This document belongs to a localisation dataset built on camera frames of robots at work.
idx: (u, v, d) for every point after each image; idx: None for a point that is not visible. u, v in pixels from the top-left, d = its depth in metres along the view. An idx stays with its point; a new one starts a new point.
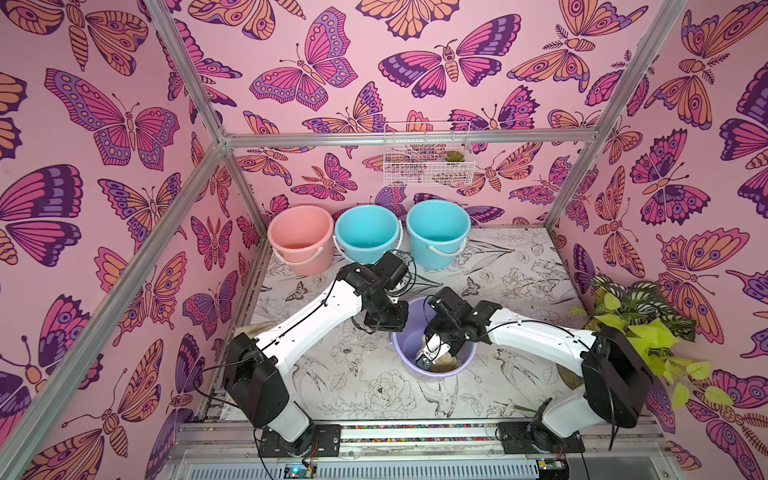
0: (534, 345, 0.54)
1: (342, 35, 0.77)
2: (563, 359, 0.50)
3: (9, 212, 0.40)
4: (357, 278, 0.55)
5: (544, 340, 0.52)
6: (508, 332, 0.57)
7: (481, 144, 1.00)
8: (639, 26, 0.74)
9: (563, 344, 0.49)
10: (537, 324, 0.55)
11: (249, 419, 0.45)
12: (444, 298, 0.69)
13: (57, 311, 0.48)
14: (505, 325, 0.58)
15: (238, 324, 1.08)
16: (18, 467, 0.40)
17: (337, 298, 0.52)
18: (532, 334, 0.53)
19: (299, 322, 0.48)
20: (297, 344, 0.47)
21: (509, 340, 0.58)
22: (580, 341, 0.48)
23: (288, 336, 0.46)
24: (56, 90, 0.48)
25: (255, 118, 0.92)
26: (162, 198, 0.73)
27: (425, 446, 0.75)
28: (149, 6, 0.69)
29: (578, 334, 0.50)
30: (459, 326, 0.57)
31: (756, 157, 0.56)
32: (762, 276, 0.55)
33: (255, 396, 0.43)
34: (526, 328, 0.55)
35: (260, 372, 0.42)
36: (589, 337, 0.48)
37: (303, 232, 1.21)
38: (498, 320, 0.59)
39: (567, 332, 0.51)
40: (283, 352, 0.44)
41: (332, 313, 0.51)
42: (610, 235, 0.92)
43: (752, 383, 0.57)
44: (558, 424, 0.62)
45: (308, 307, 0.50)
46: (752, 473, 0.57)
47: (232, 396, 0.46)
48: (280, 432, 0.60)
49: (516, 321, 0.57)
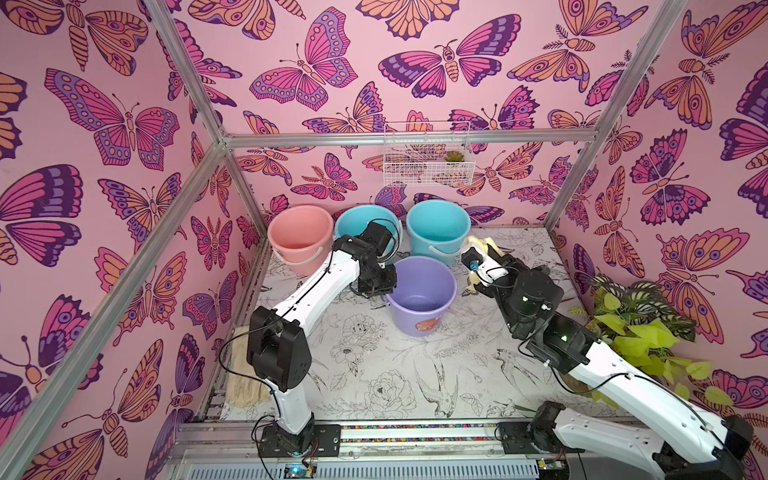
0: (638, 407, 0.44)
1: (343, 35, 0.77)
2: (677, 439, 0.42)
3: (10, 212, 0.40)
4: (352, 246, 0.61)
5: (658, 410, 0.42)
6: (609, 384, 0.46)
7: (481, 144, 1.00)
8: (639, 26, 0.74)
9: (689, 428, 0.41)
10: (650, 382, 0.45)
11: (282, 383, 0.50)
12: (551, 302, 0.46)
13: (57, 311, 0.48)
14: (613, 375, 0.45)
15: (238, 324, 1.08)
16: (18, 467, 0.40)
17: (338, 265, 0.57)
18: (644, 398, 0.43)
19: (309, 288, 0.53)
20: (313, 307, 0.51)
21: (602, 386, 0.47)
22: (713, 432, 0.40)
23: (304, 301, 0.51)
24: (56, 89, 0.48)
25: (255, 118, 0.92)
26: (162, 198, 0.73)
27: (425, 446, 0.75)
28: (149, 6, 0.69)
29: (707, 420, 0.41)
30: (543, 346, 0.49)
31: (756, 157, 0.56)
32: (762, 276, 0.55)
33: (286, 359, 0.48)
34: (638, 386, 0.44)
35: (286, 335, 0.46)
36: (724, 432, 0.40)
37: (302, 223, 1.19)
38: (602, 364, 0.46)
39: (693, 411, 0.42)
40: (303, 315, 0.49)
41: (338, 277, 0.56)
42: (610, 235, 0.92)
43: (752, 382, 0.57)
44: (570, 439, 0.61)
45: (314, 277, 0.55)
46: (752, 473, 0.57)
47: (257, 365, 0.52)
48: (285, 423, 0.64)
49: (626, 371, 0.45)
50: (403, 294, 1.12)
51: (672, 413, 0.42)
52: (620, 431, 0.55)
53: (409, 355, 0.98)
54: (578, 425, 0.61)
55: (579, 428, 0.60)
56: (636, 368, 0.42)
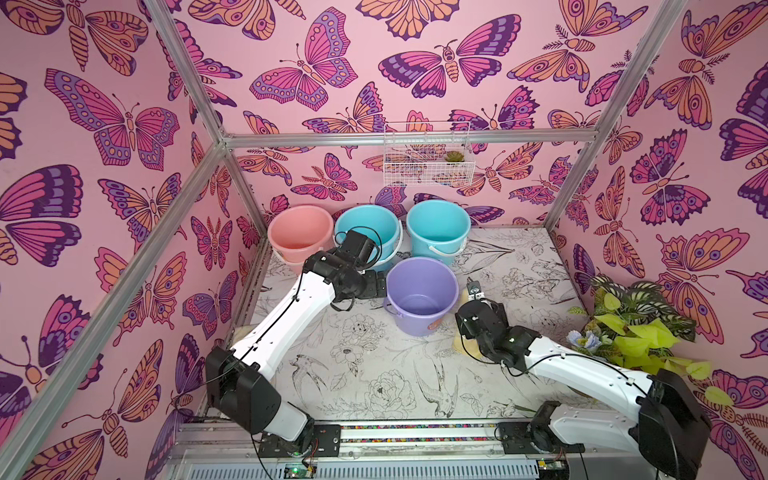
0: (581, 382, 0.50)
1: (343, 35, 0.77)
2: (614, 401, 0.47)
3: (10, 212, 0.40)
4: (323, 267, 0.54)
5: (592, 379, 0.49)
6: (551, 367, 0.54)
7: (481, 144, 1.00)
8: (639, 26, 0.74)
9: (614, 386, 0.46)
10: (583, 358, 0.52)
11: (245, 427, 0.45)
12: (480, 316, 0.64)
13: (57, 311, 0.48)
14: (548, 357, 0.55)
15: (238, 324, 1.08)
16: (18, 467, 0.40)
17: (308, 291, 0.51)
18: (579, 372, 0.50)
19: (273, 323, 0.47)
20: (276, 345, 0.45)
21: (552, 373, 0.55)
22: (635, 384, 0.45)
23: (266, 340, 0.45)
24: (56, 90, 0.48)
25: (255, 118, 0.92)
26: (162, 198, 0.73)
27: (425, 446, 0.75)
28: (149, 6, 0.69)
29: (631, 375, 0.47)
30: (495, 351, 0.62)
31: (755, 157, 0.56)
32: (762, 276, 0.55)
33: (245, 404, 0.43)
34: (572, 363, 0.52)
35: (244, 380, 0.41)
36: (647, 382, 0.45)
37: (303, 222, 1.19)
38: (540, 351, 0.56)
39: (620, 371, 0.48)
40: (264, 356, 0.44)
41: (307, 307, 0.50)
42: (610, 235, 0.92)
43: (752, 383, 0.57)
44: (568, 435, 0.61)
45: (281, 307, 0.49)
46: (752, 473, 0.57)
47: (221, 410, 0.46)
48: (280, 433, 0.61)
49: (559, 353, 0.54)
50: (402, 291, 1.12)
51: (603, 377, 0.48)
52: (606, 415, 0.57)
53: (408, 355, 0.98)
54: (570, 417, 0.61)
55: (573, 417, 0.61)
56: (570, 350, 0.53)
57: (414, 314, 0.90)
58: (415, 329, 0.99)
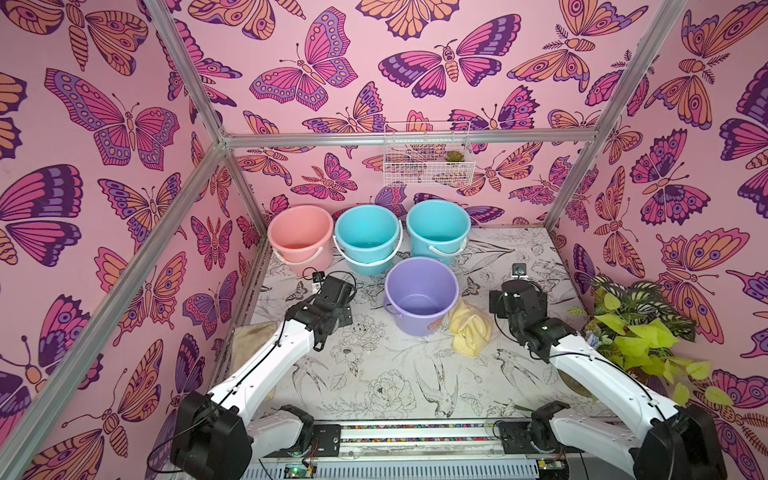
0: (601, 388, 0.49)
1: (342, 35, 0.77)
2: (628, 415, 0.45)
3: (10, 212, 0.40)
4: (305, 315, 0.57)
5: (614, 388, 0.47)
6: (576, 364, 0.53)
7: (481, 144, 1.00)
8: (639, 26, 0.74)
9: (634, 401, 0.45)
10: (613, 368, 0.50)
11: None
12: (522, 295, 0.63)
13: (57, 311, 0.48)
14: (576, 354, 0.54)
15: (238, 324, 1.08)
16: (18, 467, 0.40)
17: (290, 337, 0.53)
18: (602, 376, 0.49)
19: (254, 367, 0.47)
20: (257, 389, 0.46)
21: (577, 371, 0.53)
22: (656, 406, 0.44)
23: (246, 383, 0.45)
24: (56, 89, 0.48)
25: (255, 118, 0.92)
26: (162, 198, 0.73)
27: (425, 446, 0.75)
28: (149, 6, 0.69)
29: (656, 398, 0.45)
30: (524, 332, 0.62)
31: (756, 157, 0.56)
32: (762, 276, 0.55)
33: (217, 453, 0.40)
34: (598, 366, 0.51)
35: (221, 425, 0.40)
36: (670, 409, 0.43)
37: (303, 222, 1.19)
38: (571, 347, 0.55)
39: (645, 391, 0.46)
40: (243, 399, 0.43)
41: (290, 350, 0.52)
42: (610, 235, 0.92)
43: (752, 383, 0.57)
44: (565, 435, 0.62)
45: (263, 352, 0.50)
46: (752, 473, 0.57)
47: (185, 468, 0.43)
48: (281, 442, 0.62)
49: (589, 354, 0.53)
50: (401, 291, 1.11)
51: (624, 390, 0.47)
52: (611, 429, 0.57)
53: (408, 355, 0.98)
54: (573, 420, 0.62)
55: (575, 421, 0.61)
56: (603, 357, 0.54)
57: (414, 314, 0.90)
58: (415, 329, 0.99)
